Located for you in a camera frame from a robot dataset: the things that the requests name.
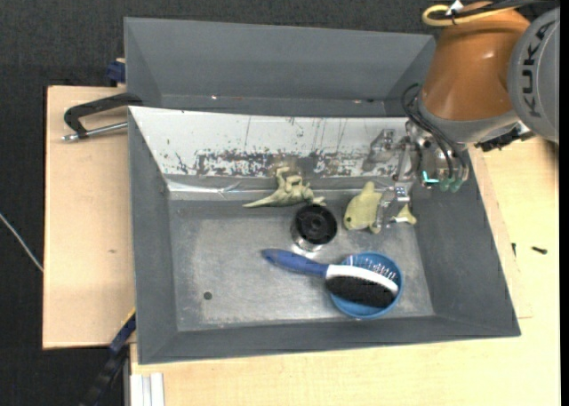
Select blue round lid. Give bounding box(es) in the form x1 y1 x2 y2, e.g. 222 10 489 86
328 251 405 320

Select black round cap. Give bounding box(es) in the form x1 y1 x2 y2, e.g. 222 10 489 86
290 203 339 255

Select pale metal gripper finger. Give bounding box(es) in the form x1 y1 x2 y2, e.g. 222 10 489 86
374 185 412 230
361 128 402 174

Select grey metal bin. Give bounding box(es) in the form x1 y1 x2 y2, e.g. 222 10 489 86
123 16 522 365

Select green toy dinosaur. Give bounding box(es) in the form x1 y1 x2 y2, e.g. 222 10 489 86
242 167 328 210

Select yellow-green toy fish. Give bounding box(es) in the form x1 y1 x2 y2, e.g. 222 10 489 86
343 180 418 235

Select blue and white brush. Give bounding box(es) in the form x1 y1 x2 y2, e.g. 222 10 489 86
260 247 400 309

